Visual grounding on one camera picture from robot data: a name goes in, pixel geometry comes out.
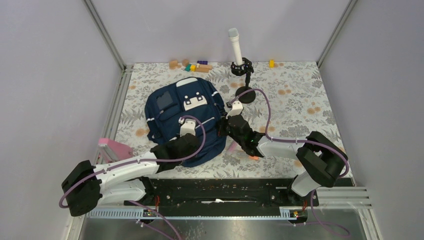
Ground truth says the pink box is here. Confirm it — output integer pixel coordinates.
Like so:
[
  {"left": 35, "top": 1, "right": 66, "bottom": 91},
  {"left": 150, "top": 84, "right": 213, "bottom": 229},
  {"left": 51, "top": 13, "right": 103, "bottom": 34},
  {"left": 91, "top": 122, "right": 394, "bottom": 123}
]
[{"left": 98, "top": 138, "right": 134, "bottom": 163}]

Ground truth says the purple cable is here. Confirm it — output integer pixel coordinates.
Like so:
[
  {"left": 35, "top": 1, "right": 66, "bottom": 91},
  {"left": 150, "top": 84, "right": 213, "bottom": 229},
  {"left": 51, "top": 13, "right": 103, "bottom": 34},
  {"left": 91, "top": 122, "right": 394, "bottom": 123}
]
[
  {"left": 226, "top": 87, "right": 352, "bottom": 238},
  {"left": 58, "top": 115, "right": 207, "bottom": 240}
]

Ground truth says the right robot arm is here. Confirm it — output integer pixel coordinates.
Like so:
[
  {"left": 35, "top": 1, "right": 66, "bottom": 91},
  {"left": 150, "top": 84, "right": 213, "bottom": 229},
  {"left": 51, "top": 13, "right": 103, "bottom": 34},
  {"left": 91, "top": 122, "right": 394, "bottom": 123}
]
[{"left": 217, "top": 115, "right": 349, "bottom": 206}]

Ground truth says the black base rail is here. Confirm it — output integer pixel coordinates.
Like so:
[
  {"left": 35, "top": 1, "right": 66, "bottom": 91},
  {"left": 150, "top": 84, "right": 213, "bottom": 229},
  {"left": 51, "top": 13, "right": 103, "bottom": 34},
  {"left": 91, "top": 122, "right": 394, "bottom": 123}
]
[{"left": 137, "top": 178, "right": 319, "bottom": 217}]

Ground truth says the grey orange-capped marker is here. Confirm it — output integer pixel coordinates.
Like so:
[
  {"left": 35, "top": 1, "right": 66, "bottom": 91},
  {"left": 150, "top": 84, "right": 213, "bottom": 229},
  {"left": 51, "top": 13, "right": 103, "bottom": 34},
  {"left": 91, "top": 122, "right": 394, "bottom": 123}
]
[{"left": 234, "top": 150, "right": 259, "bottom": 161}]

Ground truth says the round wooden block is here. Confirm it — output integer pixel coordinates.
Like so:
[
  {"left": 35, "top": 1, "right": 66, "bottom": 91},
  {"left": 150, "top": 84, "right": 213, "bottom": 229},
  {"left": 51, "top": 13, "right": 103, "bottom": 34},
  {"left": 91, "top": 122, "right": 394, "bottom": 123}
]
[{"left": 181, "top": 59, "right": 190, "bottom": 67}]

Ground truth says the black microphone stand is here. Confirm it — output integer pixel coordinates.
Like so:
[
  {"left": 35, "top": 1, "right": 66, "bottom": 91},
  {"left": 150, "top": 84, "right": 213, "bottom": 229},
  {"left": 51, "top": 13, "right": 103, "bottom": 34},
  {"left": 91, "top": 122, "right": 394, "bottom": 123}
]
[{"left": 230, "top": 57, "right": 256, "bottom": 104}]

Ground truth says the navy blue student backpack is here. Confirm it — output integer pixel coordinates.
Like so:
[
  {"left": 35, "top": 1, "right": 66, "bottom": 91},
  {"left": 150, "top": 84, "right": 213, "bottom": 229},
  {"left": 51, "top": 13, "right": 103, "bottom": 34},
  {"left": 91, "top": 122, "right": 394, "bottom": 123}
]
[{"left": 144, "top": 77, "right": 226, "bottom": 168}]

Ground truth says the white microphone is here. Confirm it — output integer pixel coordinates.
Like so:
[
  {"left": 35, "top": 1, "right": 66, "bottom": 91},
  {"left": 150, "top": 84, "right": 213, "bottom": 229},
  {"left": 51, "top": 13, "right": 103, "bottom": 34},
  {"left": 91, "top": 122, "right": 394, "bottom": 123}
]
[{"left": 228, "top": 28, "right": 244, "bottom": 66}]

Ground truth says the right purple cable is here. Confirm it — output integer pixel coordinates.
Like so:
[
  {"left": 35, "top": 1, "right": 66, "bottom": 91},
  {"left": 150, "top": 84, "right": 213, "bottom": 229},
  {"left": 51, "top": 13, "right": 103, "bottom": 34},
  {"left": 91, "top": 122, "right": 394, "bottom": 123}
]
[{"left": 226, "top": 87, "right": 352, "bottom": 238}]

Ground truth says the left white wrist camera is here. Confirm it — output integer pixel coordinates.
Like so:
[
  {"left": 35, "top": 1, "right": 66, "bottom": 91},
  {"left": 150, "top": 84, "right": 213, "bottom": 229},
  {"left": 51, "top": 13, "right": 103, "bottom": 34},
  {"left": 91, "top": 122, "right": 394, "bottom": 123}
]
[{"left": 178, "top": 117, "right": 197, "bottom": 137}]

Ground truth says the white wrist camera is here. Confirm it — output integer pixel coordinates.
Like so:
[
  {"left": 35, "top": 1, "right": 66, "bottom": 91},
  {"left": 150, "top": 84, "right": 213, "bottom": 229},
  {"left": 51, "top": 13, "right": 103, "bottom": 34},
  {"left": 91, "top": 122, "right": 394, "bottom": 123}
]
[
  {"left": 178, "top": 117, "right": 197, "bottom": 137},
  {"left": 225, "top": 100, "right": 244, "bottom": 119}
]

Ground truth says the purple toy block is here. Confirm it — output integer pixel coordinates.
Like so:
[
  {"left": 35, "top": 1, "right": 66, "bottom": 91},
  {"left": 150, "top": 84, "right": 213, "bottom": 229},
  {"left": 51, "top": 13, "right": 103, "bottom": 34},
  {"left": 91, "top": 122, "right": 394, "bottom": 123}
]
[{"left": 196, "top": 60, "right": 208, "bottom": 65}]

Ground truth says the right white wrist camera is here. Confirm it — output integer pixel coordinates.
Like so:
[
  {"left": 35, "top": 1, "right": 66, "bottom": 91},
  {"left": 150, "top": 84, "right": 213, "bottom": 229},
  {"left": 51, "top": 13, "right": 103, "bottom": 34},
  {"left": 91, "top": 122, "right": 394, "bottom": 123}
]
[{"left": 225, "top": 100, "right": 244, "bottom": 119}]

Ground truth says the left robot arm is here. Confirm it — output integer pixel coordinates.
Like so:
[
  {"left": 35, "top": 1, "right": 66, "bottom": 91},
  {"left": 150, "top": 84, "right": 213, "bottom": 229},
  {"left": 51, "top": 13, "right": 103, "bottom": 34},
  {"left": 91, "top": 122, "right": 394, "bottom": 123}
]
[{"left": 59, "top": 133, "right": 205, "bottom": 217}]

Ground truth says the yellow toy block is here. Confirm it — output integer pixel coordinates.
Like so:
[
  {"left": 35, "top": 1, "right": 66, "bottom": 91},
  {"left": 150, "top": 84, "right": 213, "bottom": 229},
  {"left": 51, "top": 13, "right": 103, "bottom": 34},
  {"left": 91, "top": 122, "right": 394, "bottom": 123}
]
[{"left": 268, "top": 59, "right": 275, "bottom": 68}]

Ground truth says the long tan wooden block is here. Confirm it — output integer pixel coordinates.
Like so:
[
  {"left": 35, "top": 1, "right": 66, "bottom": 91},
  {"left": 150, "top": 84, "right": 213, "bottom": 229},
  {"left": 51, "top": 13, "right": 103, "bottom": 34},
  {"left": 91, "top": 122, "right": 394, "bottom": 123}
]
[{"left": 194, "top": 64, "right": 213, "bottom": 73}]

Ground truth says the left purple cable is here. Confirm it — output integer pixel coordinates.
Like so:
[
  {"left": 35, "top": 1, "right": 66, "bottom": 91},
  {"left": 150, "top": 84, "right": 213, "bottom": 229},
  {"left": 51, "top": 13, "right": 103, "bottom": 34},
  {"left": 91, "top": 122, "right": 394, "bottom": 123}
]
[{"left": 58, "top": 115, "right": 207, "bottom": 240}]

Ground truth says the pink highlighter pen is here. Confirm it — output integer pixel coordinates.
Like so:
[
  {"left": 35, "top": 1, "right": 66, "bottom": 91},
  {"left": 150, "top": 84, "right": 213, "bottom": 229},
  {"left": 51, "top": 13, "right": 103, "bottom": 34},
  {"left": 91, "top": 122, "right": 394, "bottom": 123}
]
[{"left": 226, "top": 141, "right": 238, "bottom": 154}]

